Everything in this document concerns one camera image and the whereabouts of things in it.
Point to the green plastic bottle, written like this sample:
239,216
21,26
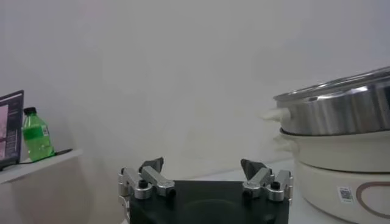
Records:
36,140

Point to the stainless steel steamer basket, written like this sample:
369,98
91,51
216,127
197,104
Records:
335,112

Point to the laptop screen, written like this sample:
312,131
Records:
10,134

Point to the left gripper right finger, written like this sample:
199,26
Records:
259,179

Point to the white side table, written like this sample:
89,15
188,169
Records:
45,164

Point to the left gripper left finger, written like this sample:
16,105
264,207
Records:
155,179

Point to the cream electric cooking pot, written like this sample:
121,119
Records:
329,182

